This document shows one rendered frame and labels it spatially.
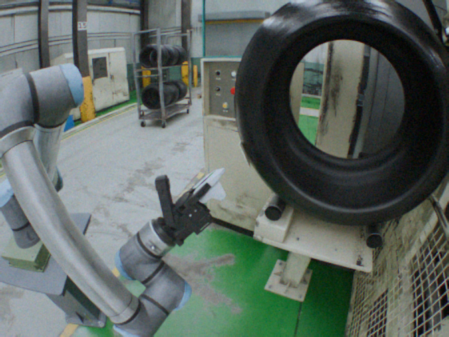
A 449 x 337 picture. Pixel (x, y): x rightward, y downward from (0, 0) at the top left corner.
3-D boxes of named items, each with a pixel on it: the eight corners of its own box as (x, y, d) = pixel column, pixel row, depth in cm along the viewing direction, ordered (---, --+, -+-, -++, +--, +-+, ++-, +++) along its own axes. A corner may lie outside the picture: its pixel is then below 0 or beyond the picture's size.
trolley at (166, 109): (171, 111, 519) (167, 35, 425) (196, 112, 498) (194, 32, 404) (135, 128, 407) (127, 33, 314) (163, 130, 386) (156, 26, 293)
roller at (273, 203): (292, 164, 82) (294, 153, 80) (303, 166, 80) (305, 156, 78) (262, 218, 55) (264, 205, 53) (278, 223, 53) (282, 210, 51)
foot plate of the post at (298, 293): (277, 260, 141) (278, 257, 139) (312, 271, 130) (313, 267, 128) (264, 289, 120) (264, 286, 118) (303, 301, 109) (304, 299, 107)
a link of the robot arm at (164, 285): (164, 317, 48) (130, 289, 47) (184, 288, 57) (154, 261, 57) (179, 318, 43) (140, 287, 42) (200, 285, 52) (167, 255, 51)
